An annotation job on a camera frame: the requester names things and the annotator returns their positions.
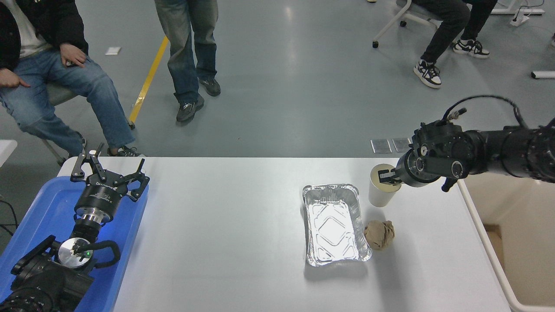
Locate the metal floor plate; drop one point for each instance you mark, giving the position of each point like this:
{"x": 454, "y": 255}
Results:
{"x": 381, "y": 146}
{"x": 401, "y": 144}

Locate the person's right hand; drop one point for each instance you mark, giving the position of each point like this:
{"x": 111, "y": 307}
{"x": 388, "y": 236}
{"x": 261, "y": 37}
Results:
{"x": 11, "y": 80}

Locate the large pale plastic bin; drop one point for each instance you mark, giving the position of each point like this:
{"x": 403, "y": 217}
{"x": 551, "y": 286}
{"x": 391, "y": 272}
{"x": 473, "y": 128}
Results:
{"x": 524, "y": 268}

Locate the white tube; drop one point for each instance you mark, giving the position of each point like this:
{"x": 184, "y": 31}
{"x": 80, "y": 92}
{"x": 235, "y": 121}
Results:
{"x": 544, "y": 74}

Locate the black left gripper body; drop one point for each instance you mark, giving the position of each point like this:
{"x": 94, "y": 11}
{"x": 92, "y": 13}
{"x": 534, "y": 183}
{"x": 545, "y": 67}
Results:
{"x": 102, "y": 193}

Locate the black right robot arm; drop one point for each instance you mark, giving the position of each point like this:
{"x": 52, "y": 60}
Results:
{"x": 511, "y": 149}

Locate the crumpled tan paper ball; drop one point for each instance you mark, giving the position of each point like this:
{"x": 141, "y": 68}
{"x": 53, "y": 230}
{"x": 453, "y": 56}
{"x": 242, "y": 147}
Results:
{"x": 379, "y": 235}

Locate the person's left hand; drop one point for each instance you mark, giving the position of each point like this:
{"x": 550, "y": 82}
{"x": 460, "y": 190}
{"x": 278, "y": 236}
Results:
{"x": 71, "y": 55}

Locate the white furniture base frame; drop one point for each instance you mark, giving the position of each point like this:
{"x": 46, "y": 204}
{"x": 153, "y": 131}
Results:
{"x": 527, "y": 11}

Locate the blue plastic tray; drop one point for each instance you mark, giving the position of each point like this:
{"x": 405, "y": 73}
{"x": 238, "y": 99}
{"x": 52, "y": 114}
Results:
{"x": 47, "y": 203}

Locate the white power strip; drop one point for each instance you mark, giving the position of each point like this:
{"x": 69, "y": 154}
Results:
{"x": 519, "y": 20}

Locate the white paper cup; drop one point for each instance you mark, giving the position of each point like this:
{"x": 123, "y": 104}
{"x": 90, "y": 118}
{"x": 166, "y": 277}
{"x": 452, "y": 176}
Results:
{"x": 379, "y": 197}

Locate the yellow floor tape line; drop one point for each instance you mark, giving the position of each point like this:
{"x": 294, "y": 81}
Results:
{"x": 147, "y": 82}

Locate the silver foil tray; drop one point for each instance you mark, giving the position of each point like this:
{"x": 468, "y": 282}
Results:
{"x": 331, "y": 225}

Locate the small white side table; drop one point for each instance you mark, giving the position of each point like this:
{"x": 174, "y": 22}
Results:
{"x": 6, "y": 149}

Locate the person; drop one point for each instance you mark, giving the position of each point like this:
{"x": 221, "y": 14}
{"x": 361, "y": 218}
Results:
{"x": 446, "y": 26}
{"x": 182, "y": 52}
{"x": 86, "y": 86}

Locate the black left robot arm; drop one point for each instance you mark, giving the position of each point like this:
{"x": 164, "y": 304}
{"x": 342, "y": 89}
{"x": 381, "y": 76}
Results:
{"x": 43, "y": 286}

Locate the white wheeled chair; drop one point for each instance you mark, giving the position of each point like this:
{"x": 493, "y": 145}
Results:
{"x": 390, "y": 27}

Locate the grey metal-legged chair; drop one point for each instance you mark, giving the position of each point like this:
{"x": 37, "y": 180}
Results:
{"x": 60, "y": 93}

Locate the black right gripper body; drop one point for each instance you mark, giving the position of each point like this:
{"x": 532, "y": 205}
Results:
{"x": 412, "y": 173}

